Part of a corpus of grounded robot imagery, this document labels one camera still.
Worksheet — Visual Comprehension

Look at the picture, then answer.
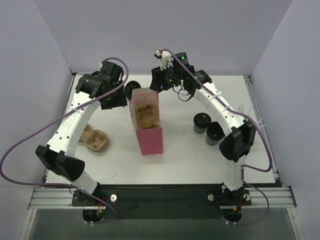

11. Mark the pink cream paper bag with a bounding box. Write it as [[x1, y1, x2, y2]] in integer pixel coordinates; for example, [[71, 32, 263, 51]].
[[129, 88, 164, 156]]

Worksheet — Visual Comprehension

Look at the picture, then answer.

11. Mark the black plastic cup lid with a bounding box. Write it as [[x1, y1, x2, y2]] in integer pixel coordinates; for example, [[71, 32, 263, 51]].
[[193, 112, 212, 128]]

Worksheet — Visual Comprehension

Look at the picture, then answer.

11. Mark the black paper coffee cup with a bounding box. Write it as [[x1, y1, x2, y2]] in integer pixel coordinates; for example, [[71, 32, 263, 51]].
[[193, 112, 212, 134]]

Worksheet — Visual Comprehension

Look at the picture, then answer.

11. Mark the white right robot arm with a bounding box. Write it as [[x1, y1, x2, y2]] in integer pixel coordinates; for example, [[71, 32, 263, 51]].
[[150, 50, 256, 204]]

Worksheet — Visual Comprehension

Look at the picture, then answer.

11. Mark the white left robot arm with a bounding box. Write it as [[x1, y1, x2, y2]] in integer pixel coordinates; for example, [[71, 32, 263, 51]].
[[35, 57, 129, 206]]

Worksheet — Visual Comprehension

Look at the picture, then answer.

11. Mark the stack of black cup lids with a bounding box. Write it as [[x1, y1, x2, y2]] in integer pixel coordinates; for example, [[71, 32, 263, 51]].
[[124, 80, 141, 101]]

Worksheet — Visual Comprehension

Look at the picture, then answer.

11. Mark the white plastic spoon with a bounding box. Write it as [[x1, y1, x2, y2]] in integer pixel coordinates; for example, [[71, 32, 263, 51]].
[[256, 118, 265, 130]]

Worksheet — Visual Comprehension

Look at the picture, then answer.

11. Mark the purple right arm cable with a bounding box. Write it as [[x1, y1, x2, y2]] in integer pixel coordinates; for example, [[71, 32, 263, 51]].
[[159, 49, 273, 226]]

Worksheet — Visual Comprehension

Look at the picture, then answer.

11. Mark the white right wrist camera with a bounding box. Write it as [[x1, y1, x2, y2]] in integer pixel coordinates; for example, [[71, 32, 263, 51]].
[[154, 49, 173, 71]]

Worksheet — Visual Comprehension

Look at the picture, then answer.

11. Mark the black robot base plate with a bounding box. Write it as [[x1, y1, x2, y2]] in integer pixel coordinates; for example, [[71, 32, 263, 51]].
[[71, 184, 252, 223]]

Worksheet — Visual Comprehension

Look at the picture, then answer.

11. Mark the aluminium frame rail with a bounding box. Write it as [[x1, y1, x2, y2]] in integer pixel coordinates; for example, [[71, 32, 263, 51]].
[[28, 187, 297, 210]]

